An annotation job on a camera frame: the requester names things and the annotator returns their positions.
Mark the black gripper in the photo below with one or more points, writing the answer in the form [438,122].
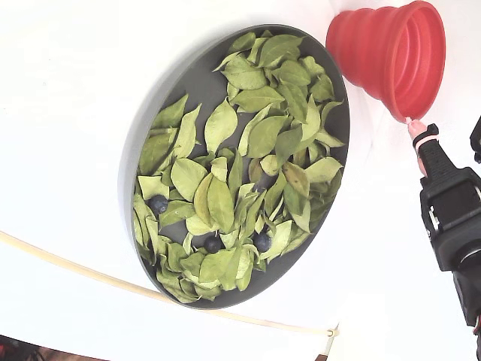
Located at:
[447,203]

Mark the dark blueberry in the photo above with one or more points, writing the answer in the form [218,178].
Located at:
[158,204]
[262,241]
[213,244]

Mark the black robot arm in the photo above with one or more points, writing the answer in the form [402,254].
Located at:
[469,297]

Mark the red collapsible silicone cup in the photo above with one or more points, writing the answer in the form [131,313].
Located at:
[376,56]

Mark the pile of green leaves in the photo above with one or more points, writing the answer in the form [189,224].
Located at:
[263,135]

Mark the dark grey round bowl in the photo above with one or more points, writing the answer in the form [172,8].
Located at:
[127,180]

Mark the thin wooden stick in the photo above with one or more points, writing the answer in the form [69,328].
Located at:
[112,280]

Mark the black camera module with lens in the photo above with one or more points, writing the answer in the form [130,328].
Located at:
[476,139]

